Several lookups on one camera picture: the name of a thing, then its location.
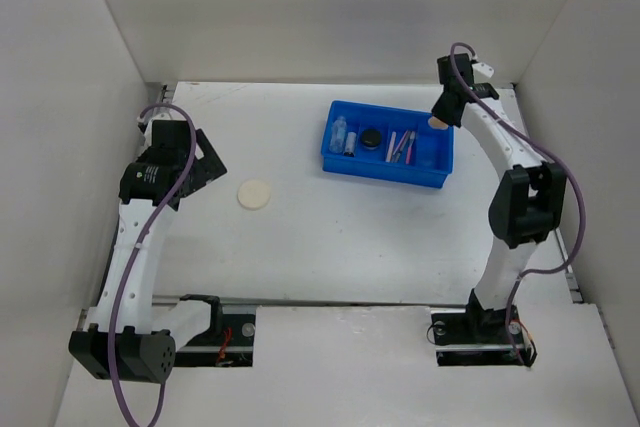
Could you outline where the blue plastic organizer tray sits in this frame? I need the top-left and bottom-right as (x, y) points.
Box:
(321, 100), (454, 188)

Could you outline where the beige pink pencil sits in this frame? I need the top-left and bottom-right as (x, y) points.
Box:
(385, 131), (397, 163)

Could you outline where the grey makeup pen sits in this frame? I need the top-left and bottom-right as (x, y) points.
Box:
(394, 130), (411, 154)

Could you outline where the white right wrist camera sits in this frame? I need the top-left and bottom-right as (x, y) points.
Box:
(471, 60), (495, 79)

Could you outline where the round beige powder puff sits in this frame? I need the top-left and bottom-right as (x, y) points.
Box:
(237, 179), (272, 211)

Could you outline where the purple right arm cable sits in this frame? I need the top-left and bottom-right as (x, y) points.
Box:
(448, 42), (587, 366)

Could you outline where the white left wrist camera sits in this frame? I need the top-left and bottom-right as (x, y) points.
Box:
(138, 113), (171, 148)

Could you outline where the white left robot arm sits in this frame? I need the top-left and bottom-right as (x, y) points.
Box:
(68, 117), (226, 384)

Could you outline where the thin pink brush black tip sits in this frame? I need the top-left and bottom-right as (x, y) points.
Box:
(392, 145), (404, 163)

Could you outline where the peach makeup sponge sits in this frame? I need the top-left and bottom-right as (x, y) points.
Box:
(428, 117), (449, 130)

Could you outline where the black round compact jar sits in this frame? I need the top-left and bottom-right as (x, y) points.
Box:
(360, 128), (383, 150)

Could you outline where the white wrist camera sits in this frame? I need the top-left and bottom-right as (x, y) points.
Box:
(138, 113), (171, 148)
(471, 60), (495, 79)

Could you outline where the aluminium rail right edge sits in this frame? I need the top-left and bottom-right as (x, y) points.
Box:
(509, 83), (587, 301)

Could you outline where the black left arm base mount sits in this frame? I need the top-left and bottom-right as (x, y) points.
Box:
(157, 295), (257, 368)

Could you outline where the clear bottle black cap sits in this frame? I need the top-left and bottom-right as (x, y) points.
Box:
(343, 131), (357, 157)

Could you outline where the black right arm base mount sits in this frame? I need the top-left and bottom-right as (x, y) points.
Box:
(430, 306), (538, 368)

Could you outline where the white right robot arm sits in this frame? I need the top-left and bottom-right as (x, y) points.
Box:
(429, 54), (566, 341)

